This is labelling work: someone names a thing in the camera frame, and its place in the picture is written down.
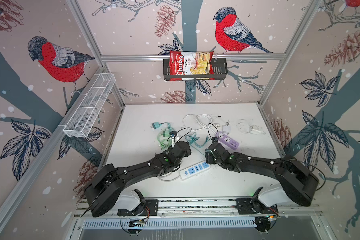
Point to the white wire wall basket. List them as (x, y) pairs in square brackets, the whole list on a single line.
[(86, 114)]

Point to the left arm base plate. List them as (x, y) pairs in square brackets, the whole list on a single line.
[(145, 208)]

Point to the white blue power strip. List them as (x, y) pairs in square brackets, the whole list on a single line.
[(194, 170)]

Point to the teal plug adapter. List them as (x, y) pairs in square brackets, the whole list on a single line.
[(157, 125)]

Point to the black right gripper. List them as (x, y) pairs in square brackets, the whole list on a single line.
[(208, 157)]

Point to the red chips bag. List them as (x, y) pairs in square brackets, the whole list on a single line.
[(190, 63)]

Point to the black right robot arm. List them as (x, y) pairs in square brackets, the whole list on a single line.
[(296, 180)]

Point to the black wall basket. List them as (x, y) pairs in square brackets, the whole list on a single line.
[(215, 69)]

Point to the purple power strip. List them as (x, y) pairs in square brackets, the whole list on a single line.
[(226, 140)]

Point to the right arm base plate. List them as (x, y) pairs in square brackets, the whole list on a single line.
[(247, 206)]

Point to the aluminium front rail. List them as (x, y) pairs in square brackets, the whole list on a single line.
[(214, 206)]

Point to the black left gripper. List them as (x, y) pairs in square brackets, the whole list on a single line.
[(189, 150)]

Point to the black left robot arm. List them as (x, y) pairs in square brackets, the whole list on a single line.
[(104, 189)]

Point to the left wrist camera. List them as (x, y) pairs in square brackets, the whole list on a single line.
[(173, 138)]

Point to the white charger adapter with cable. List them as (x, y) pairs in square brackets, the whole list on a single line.
[(247, 127)]

